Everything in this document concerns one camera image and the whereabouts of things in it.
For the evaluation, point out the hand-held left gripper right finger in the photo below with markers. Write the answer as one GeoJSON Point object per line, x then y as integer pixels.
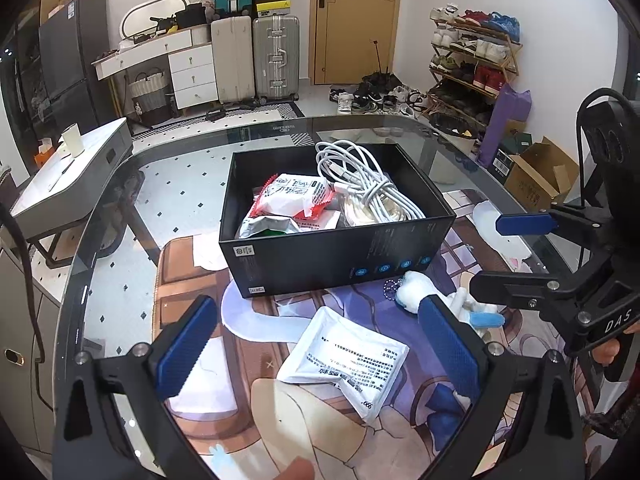
{"type": "Point", "coordinates": [450, 355]}

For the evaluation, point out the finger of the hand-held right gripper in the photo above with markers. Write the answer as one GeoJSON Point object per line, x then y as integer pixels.
{"type": "Point", "coordinates": [525, 287]}
{"type": "Point", "coordinates": [525, 224]}

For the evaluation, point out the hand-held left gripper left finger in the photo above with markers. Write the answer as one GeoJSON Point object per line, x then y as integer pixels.
{"type": "Point", "coordinates": [185, 350]}

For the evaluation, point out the white printed pouch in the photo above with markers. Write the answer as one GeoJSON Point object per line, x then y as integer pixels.
{"type": "Point", "coordinates": [345, 360]}

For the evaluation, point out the green white snack packet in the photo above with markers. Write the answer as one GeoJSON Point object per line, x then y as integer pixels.
{"type": "Point", "coordinates": [265, 225]}

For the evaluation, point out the black cardboard box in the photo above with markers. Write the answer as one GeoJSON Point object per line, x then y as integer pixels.
{"type": "Point", "coordinates": [320, 260]}

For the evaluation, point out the cream soft item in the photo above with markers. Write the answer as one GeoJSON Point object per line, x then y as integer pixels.
{"type": "Point", "coordinates": [357, 212]}

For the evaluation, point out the red white snack packet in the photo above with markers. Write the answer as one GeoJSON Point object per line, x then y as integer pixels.
{"type": "Point", "coordinates": [285, 195]}

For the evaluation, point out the red white carton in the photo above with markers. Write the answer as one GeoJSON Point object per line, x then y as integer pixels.
{"type": "Point", "coordinates": [322, 221]}

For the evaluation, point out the person's right hand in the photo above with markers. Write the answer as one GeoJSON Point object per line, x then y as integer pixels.
{"type": "Point", "coordinates": [607, 351]}

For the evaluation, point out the open cardboard box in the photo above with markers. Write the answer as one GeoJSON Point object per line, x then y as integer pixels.
{"type": "Point", "coordinates": [530, 185]}

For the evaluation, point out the dark green box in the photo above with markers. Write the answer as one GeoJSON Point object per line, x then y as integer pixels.
{"type": "Point", "coordinates": [515, 142]}

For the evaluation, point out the purple mat bag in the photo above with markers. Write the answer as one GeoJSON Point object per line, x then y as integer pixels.
{"type": "Point", "coordinates": [505, 120]}

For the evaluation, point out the printed desk mat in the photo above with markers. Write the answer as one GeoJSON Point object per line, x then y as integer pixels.
{"type": "Point", "coordinates": [280, 425]}

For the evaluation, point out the rows of shelved shoes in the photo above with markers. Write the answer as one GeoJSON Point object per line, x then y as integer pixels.
{"type": "Point", "coordinates": [487, 77]}

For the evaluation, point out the glass table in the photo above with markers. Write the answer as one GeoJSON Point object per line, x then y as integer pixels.
{"type": "Point", "coordinates": [150, 200]}

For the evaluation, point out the wooden shoe rack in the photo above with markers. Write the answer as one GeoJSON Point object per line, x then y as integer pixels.
{"type": "Point", "coordinates": [511, 62]}

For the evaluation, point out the grey side cabinet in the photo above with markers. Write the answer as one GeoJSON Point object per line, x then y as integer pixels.
{"type": "Point", "coordinates": [20, 360]}

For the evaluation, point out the pile of shoes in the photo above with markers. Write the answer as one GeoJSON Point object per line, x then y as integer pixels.
{"type": "Point", "coordinates": [370, 100]}

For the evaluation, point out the black umbrella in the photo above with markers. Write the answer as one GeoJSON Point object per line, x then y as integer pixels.
{"type": "Point", "coordinates": [382, 80]}

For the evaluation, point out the white paper cup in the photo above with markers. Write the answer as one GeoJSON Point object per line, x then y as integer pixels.
{"type": "Point", "coordinates": [71, 141]}

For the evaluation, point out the small black device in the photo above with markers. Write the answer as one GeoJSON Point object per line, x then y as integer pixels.
{"type": "Point", "coordinates": [215, 114]}

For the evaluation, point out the small orange box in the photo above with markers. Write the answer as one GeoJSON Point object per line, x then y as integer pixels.
{"type": "Point", "coordinates": [45, 155]}

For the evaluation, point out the wooden door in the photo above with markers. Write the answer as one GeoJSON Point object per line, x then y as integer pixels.
{"type": "Point", "coordinates": [360, 35]}

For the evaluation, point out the woven basket bag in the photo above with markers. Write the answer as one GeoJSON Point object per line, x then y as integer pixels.
{"type": "Point", "coordinates": [147, 95]}

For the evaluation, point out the white vanity desk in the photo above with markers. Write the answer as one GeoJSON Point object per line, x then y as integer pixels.
{"type": "Point", "coordinates": [192, 67]}

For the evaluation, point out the beige suitcase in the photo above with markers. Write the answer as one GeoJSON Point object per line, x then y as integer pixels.
{"type": "Point", "coordinates": [232, 60]}

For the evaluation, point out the silver suitcase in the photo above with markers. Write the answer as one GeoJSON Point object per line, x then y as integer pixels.
{"type": "Point", "coordinates": [275, 60]}

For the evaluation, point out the tall dark glass cabinet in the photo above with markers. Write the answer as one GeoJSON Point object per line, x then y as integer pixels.
{"type": "Point", "coordinates": [25, 85]}

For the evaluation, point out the black fridge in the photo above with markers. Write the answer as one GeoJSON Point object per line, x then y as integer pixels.
{"type": "Point", "coordinates": [75, 60]}

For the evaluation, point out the black yellow shoe box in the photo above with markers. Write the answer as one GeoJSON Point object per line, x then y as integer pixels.
{"type": "Point", "coordinates": [272, 9]}

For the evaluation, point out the black bag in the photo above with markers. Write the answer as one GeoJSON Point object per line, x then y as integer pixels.
{"type": "Point", "coordinates": [191, 16]}

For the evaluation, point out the oval white mirror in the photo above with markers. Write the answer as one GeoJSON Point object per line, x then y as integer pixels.
{"type": "Point", "coordinates": [150, 12]}

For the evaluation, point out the brown flat cardboard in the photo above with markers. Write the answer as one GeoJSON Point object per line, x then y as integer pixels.
{"type": "Point", "coordinates": [57, 0]}

